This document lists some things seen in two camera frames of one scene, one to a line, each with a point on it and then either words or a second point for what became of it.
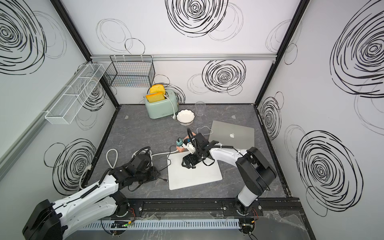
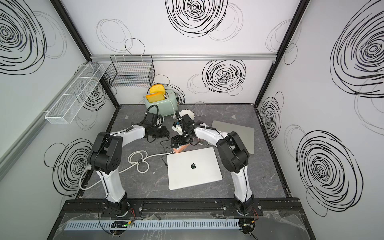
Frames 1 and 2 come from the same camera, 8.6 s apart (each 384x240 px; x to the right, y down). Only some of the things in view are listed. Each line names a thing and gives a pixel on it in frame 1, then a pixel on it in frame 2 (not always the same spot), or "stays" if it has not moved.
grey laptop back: x=238 y=137 stays
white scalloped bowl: x=185 y=117 stays
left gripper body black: x=148 y=175 → x=158 y=132
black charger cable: x=166 y=180 → x=164 y=141
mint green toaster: x=162 y=108 stays
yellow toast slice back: x=158 y=88 stays
